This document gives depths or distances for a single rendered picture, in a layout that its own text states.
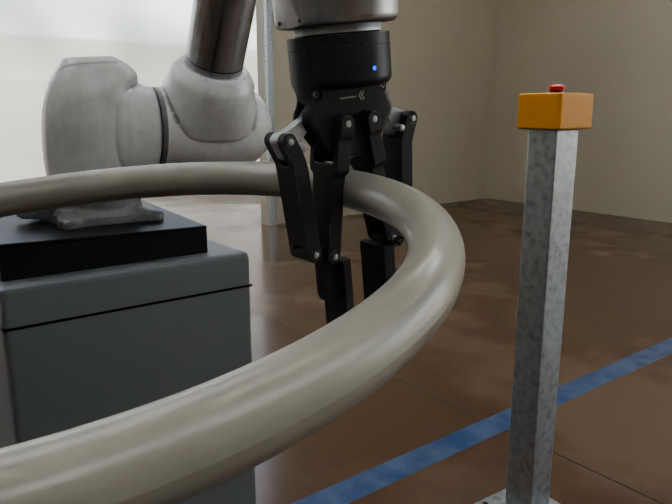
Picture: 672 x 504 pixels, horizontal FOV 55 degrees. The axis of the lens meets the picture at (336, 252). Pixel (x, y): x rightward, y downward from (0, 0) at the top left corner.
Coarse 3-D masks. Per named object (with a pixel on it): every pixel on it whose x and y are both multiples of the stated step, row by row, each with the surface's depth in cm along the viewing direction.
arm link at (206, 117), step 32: (224, 0) 101; (256, 0) 105; (192, 32) 106; (224, 32) 104; (192, 64) 109; (224, 64) 108; (160, 96) 111; (192, 96) 109; (224, 96) 109; (256, 96) 120; (192, 128) 111; (224, 128) 113; (256, 128) 118; (160, 160) 113; (192, 160) 115; (224, 160) 118
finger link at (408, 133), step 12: (408, 120) 51; (384, 132) 53; (408, 132) 51; (384, 144) 53; (396, 144) 52; (408, 144) 52; (396, 156) 52; (408, 156) 52; (384, 168) 53; (396, 168) 52; (408, 168) 52; (396, 180) 52; (408, 180) 52
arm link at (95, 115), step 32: (64, 64) 105; (96, 64) 104; (64, 96) 103; (96, 96) 103; (128, 96) 106; (64, 128) 104; (96, 128) 104; (128, 128) 107; (160, 128) 109; (64, 160) 105; (96, 160) 105; (128, 160) 108
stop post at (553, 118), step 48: (528, 96) 146; (576, 96) 142; (528, 144) 150; (576, 144) 148; (528, 192) 152; (528, 240) 154; (528, 288) 156; (528, 336) 157; (528, 384) 159; (528, 432) 161; (528, 480) 163
